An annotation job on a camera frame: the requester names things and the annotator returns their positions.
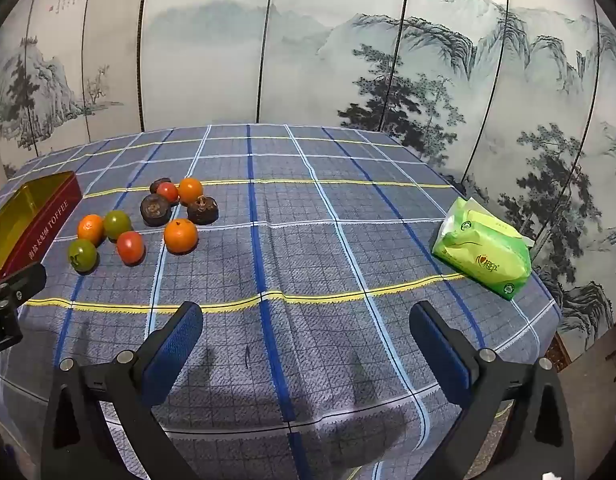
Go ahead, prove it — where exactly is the dark red tin box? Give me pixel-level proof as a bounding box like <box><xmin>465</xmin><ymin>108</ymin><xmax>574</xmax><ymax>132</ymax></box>
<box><xmin>0</xmin><ymin>170</ymin><xmax>83</xmax><ymax>281</ymax></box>

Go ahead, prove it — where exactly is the blue plaid tablecloth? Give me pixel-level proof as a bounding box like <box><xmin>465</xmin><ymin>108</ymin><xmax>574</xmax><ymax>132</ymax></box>
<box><xmin>0</xmin><ymin>124</ymin><xmax>563</xmax><ymax>480</ymax></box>

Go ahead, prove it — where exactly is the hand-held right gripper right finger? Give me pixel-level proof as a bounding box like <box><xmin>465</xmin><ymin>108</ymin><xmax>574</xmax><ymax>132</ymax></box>
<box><xmin>410</xmin><ymin>301</ymin><xmax>576</xmax><ymax>480</ymax></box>

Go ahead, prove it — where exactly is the landscape painted folding screen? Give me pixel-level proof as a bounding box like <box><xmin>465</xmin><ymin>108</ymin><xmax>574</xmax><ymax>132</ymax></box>
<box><xmin>0</xmin><ymin>0</ymin><xmax>616</xmax><ymax>361</ymax></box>

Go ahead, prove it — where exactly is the green tomato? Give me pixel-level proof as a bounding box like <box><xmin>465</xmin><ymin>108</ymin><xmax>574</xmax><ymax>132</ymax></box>
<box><xmin>103</xmin><ymin>210</ymin><xmax>133</xmax><ymax>241</ymax></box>
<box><xmin>68</xmin><ymin>239</ymin><xmax>98</xmax><ymax>273</ymax></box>

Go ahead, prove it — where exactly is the green tissue packet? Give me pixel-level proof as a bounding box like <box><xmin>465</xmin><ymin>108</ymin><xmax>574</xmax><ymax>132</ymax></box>
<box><xmin>432</xmin><ymin>196</ymin><xmax>534</xmax><ymax>302</ymax></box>

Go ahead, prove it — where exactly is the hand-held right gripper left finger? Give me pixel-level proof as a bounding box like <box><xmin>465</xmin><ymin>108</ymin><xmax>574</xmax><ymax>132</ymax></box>
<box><xmin>40</xmin><ymin>301</ymin><xmax>203</xmax><ymax>480</ymax></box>

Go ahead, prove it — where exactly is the orange mandarin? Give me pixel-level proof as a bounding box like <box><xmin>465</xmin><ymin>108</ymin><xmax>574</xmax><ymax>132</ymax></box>
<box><xmin>77</xmin><ymin>214</ymin><xmax>106</xmax><ymax>242</ymax></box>
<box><xmin>178</xmin><ymin>177</ymin><xmax>204</xmax><ymax>204</ymax></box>
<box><xmin>163</xmin><ymin>218</ymin><xmax>199</xmax><ymax>255</ymax></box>

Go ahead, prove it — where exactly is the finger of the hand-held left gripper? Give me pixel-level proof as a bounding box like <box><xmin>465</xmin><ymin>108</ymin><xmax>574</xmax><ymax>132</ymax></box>
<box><xmin>0</xmin><ymin>262</ymin><xmax>48</xmax><ymax>317</ymax></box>

